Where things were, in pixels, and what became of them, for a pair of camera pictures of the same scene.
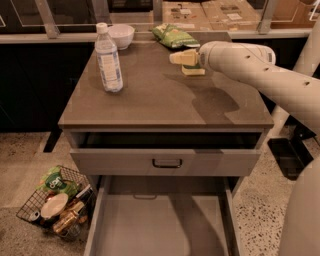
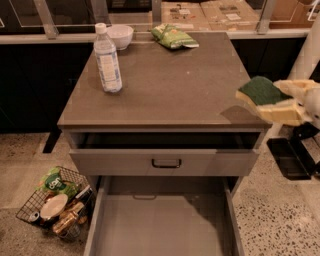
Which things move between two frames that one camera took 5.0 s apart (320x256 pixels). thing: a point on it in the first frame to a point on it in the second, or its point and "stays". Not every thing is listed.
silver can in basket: [34, 216] stays
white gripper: [207, 57] to [313, 104]
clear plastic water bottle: [109, 64] stays
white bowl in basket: [53, 205] stays
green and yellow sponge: [192, 70] to [263, 93]
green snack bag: [174, 37] stays
